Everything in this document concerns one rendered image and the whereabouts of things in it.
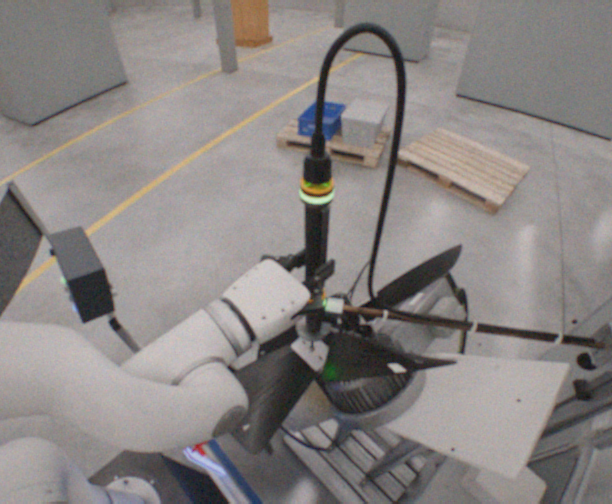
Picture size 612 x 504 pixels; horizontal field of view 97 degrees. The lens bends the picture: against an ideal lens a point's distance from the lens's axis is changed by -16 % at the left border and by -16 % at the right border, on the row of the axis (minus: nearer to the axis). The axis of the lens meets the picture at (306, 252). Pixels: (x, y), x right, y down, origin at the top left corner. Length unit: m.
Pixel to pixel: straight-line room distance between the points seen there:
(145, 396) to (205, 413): 0.06
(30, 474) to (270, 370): 0.48
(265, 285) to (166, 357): 0.16
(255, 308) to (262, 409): 0.35
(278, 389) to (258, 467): 1.20
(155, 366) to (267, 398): 0.39
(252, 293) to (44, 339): 0.25
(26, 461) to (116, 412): 0.38
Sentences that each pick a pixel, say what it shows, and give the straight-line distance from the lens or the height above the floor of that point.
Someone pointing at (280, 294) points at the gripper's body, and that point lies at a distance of 0.45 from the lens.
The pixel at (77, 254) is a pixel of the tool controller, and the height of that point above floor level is 1.24.
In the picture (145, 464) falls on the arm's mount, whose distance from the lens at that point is 1.05.
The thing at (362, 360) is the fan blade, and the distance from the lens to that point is 0.54.
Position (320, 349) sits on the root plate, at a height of 1.19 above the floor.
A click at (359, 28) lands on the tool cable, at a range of 0.34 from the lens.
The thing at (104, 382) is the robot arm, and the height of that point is 1.63.
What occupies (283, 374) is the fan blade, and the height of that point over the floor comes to 1.19.
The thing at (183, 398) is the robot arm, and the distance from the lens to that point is 0.34.
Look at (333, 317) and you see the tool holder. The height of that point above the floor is 1.37.
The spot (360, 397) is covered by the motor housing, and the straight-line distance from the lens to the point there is 0.80.
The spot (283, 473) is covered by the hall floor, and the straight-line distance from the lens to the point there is 1.91.
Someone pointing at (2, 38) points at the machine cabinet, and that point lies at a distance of 6.38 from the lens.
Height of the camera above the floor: 1.90
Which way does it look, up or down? 47 degrees down
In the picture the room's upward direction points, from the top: straight up
